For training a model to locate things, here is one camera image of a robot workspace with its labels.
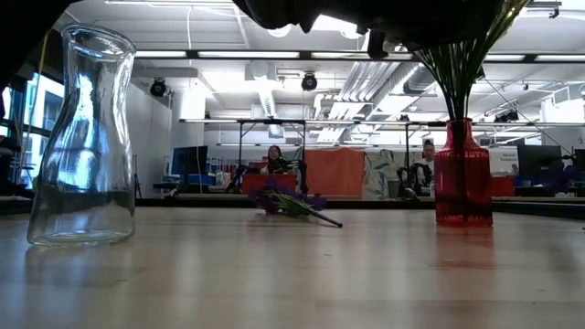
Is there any white flower bunch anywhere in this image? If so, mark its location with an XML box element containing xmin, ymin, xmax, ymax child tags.
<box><xmin>413</xmin><ymin>0</ymin><xmax>531</xmax><ymax>127</ymax></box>

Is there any large purple flower bunch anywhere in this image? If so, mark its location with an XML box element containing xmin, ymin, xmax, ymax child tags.
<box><xmin>248</xmin><ymin>177</ymin><xmax>344</xmax><ymax>228</ymax></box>

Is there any red ribbed glass vase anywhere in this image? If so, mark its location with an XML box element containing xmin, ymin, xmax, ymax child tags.
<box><xmin>433</xmin><ymin>117</ymin><xmax>494</xmax><ymax>228</ymax></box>

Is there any clear glass vase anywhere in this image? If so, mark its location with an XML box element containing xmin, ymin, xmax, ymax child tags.
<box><xmin>26</xmin><ymin>23</ymin><xmax>137</xmax><ymax>248</ymax></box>

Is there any person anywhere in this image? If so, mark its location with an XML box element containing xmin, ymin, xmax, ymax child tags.
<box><xmin>413</xmin><ymin>139</ymin><xmax>438</xmax><ymax>197</ymax></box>
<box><xmin>260</xmin><ymin>144</ymin><xmax>293</xmax><ymax>175</ymax></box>

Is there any white leaf-patterned cloth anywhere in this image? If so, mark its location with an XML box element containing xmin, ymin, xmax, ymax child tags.
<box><xmin>363</xmin><ymin>149</ymin><xmax>398</xmax><ymax>200</ymax></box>

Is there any plain orange cloth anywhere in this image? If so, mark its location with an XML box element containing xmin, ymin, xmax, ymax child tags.
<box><xmin>303</xmin><ymin>147</ymin><xmax>367</xmax><ymax>197</ymax></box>

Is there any white sign board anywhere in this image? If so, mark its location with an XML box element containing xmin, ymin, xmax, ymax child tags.
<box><xmin>487</xmin><ymin>148</ymin><xmax>520</xmax><ymax>177</ymax></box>

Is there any red cloth-covered box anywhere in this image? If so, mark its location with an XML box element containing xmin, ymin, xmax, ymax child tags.
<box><xmin>240</xmin><ymin>173</ymin><xmax>298</xmax><ymax>196</ymax></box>

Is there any black computer monitor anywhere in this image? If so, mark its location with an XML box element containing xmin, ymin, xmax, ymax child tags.
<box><xmin>171</xmin><ymin>145</ymin><xmax>209</xmax><ymax>177</ymax></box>
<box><xmin>516</xmin><ymin>144</ymin><xmax>564</xmax><ymax>180</ymax></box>

